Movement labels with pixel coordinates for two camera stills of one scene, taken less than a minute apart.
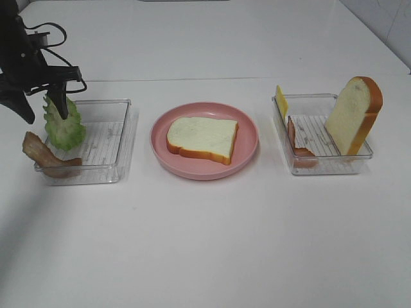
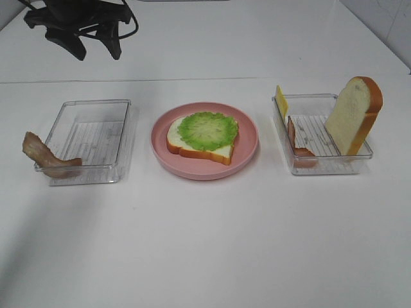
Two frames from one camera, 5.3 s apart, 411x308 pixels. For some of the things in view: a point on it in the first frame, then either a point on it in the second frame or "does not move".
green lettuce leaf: x=65 y=134 -> x=207 y=131
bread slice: x=354 y=113 does not move
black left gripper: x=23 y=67 -> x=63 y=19
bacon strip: x=37 y=151 does not move
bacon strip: x=302 y=157 does not move
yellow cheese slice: x=282 y=102 does not move
